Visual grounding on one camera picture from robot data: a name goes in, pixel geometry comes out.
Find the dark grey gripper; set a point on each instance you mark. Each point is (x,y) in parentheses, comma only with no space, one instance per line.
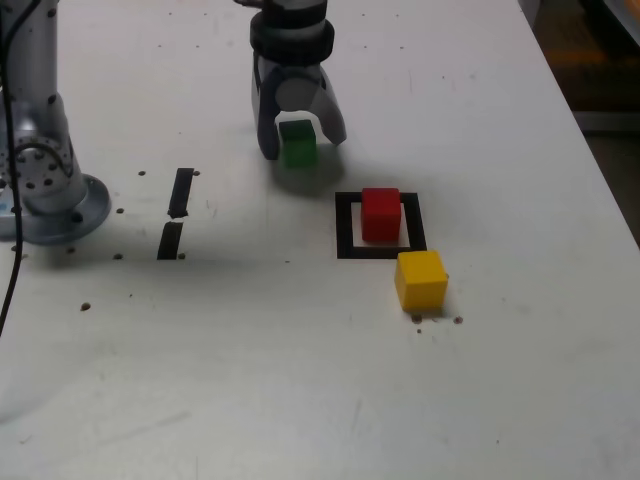
(295,71)

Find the black tape strip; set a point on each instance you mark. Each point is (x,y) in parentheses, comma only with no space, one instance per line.
(180,192)

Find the green cube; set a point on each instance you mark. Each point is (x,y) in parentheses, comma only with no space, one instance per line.
(300,150)

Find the yellow cube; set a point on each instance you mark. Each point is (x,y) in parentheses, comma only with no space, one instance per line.
(422,282)

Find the black tape square outline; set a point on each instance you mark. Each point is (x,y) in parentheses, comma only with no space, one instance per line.
(344,225)

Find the red cube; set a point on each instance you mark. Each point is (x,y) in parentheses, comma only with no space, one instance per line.
(381,217)

